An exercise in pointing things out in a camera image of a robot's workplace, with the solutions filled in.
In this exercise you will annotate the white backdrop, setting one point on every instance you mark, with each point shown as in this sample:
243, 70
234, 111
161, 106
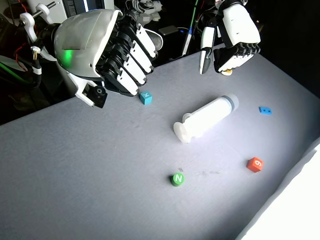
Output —
300, 212

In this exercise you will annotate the translucent white plastic cylinder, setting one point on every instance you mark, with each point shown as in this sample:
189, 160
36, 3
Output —
207, 116

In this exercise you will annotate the red number block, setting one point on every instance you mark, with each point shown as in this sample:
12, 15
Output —
255, 165

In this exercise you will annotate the grey table cloth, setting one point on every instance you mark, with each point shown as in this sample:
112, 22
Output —
75, 175

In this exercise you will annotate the blue block with holes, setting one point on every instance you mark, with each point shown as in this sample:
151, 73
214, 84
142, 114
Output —
265, 110

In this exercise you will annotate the small yellow white object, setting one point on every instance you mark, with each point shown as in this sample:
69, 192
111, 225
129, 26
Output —
227, 72

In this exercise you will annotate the green letter N cylinder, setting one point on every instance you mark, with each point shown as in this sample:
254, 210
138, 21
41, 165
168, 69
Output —
177, 179

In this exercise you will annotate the black wrist camera white bracket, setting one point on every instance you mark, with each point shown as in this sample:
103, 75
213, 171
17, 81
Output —
99, 93

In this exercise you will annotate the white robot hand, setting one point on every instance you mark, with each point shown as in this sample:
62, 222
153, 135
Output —
240, 27
82, 42

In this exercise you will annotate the teal letter K block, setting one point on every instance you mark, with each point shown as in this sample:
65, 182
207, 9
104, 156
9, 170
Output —
145, 98

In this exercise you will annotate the small grey device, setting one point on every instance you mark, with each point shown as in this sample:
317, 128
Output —
168, 30

